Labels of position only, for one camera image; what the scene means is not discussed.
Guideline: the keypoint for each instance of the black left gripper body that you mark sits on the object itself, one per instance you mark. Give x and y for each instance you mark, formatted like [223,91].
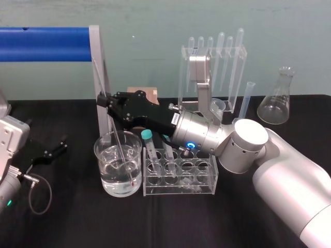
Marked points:
[35,153]

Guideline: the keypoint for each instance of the glass thermometer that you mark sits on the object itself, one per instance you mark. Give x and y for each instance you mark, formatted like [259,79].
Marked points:
[121,152]

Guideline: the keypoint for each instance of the clear acrylic pipette rack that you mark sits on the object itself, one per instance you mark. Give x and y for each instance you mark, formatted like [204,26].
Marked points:
[239,51]

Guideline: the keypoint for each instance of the brown box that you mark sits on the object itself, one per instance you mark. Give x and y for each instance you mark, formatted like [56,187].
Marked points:
[151,93]

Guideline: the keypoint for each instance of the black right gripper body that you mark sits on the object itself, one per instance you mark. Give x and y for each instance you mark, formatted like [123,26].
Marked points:
[155,116]

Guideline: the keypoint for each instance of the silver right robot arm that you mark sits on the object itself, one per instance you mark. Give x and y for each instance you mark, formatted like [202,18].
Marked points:
[284,180]

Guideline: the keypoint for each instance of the clear graduated cylinder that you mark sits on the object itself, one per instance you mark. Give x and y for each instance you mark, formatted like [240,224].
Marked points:
[245,103]

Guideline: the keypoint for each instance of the grey tube stand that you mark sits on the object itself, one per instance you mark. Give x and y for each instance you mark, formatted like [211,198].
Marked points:
[97,72]

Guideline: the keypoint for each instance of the glass beaker with water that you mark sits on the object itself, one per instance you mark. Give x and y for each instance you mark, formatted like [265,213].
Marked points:
[113,178]

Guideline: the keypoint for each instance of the glass conical flask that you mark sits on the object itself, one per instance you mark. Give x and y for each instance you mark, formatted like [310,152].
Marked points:
[274,108]

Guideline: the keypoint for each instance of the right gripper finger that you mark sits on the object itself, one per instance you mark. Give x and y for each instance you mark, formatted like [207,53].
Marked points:
[117,115]
[116,98]

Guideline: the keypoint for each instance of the test tube with teal cap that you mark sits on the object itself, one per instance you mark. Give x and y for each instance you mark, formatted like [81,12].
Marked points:
[151,149]

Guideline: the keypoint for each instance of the blue tube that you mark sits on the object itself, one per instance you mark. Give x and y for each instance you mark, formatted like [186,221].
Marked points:
[44,44]

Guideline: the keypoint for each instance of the clear acrylic test tube rack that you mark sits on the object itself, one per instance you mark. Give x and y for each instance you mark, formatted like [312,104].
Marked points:
[181,186]

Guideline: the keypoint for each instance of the black table cloth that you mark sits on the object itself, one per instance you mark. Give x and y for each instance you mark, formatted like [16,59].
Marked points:
[82,222]

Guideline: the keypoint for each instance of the small clear plastic beaker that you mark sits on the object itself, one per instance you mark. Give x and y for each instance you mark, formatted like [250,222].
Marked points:
[218,104]

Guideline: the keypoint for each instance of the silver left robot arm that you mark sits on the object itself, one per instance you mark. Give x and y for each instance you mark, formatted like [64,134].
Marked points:
[11,134]

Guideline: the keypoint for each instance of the clear uncapped test tube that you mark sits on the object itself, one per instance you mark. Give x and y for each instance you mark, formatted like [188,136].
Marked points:
[168,156]

